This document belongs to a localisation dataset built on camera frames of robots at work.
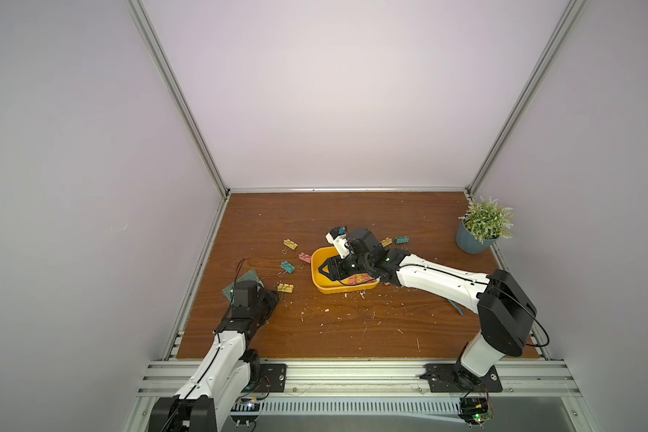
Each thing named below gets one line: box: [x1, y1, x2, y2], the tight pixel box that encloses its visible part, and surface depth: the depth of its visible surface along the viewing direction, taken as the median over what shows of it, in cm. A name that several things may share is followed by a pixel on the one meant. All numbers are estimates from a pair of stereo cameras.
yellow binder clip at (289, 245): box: [281, 238, 298, 255], surface depth 103 cm
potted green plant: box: [455, 196, 515, 254], surface depth 91 cm
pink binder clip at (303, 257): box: [297, 252, 312, 270], surface depth 99 cm
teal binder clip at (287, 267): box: [277, 260, 297, 278], surface depth 97 cm
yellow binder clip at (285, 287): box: [277, 282, 295, 294], surface depth 91 cm
